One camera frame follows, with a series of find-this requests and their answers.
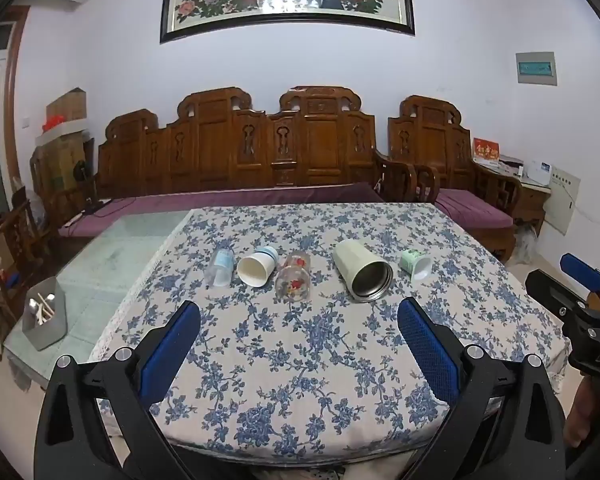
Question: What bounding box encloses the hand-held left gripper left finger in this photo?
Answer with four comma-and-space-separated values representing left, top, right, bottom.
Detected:
34, 301, 202, 480

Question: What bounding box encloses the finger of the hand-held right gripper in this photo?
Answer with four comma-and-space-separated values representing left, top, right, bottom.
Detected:
560, 253, 600, 297
525, 269, 593, 322

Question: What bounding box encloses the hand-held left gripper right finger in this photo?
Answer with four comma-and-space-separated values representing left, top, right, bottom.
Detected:
397, 297, 567, 480

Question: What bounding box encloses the small green cup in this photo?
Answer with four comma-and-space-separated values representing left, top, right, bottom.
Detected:
399, 249, 431, 282

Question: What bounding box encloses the clear plastic cup blue label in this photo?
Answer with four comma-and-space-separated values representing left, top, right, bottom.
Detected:
204, 249, 237, 287

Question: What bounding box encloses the white paper cup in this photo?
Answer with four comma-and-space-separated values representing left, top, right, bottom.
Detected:
237, 247, 281, 289

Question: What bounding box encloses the cream steel tumbler cup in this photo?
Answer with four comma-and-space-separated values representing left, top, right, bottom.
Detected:
332, 238, 395, 304

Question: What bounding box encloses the glass cup red flower print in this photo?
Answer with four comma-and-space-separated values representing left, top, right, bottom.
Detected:
275, 251, 314, 302

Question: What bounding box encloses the person's right hand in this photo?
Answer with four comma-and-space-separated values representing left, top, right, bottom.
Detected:
564, 374, 600, 453

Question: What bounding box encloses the wooden side table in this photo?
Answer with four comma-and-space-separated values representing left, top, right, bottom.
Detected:
513, 180, 552, 237

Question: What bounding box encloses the white device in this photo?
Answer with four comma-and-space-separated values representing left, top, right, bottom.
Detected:
522, 159, 553, 187

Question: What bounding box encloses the purple armchair cushion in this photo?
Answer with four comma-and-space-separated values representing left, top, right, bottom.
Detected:
434, 188, 516, 229

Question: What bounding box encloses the glass table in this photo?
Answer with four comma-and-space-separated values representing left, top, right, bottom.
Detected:
2, 209, 193, 393

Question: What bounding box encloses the blue floral tablecloth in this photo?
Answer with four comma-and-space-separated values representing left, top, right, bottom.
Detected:
87, 202, 574, 467

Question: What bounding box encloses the white printer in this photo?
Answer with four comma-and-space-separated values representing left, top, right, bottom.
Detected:
497, 156, 526, 177

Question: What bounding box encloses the grey utensil holder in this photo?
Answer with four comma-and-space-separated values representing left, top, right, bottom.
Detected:
22, 276, 69, 352

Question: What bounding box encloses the bundle of chopsticks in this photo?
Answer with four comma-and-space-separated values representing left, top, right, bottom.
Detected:
29, 292, 58, 325

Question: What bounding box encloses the red gift box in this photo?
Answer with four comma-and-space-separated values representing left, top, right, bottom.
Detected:
472, 137, 502, 169

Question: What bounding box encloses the purple sofa cushion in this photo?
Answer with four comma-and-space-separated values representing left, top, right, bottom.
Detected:
57, 182, 387, 239

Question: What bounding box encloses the wooden chair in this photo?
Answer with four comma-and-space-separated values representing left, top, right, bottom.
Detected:
0, 199, 47, 362

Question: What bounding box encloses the carved wooden armchair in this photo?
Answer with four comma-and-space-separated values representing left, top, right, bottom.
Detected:
386, 95, 525, 262

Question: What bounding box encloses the carved wooden sofa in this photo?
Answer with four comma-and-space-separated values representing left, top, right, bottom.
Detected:
44, 86, 417, 242

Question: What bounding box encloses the grey electrical panel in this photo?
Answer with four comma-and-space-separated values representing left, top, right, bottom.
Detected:
515, 51, 559, 87

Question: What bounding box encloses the large cardboard box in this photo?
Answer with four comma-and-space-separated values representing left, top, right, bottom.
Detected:
30, 131, 95, 197

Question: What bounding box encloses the small cardboard box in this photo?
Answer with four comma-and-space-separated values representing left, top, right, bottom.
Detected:
45, 87, 89, 125

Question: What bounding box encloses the white wall panel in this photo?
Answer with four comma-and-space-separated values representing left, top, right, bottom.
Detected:
547, 164, 582, 237

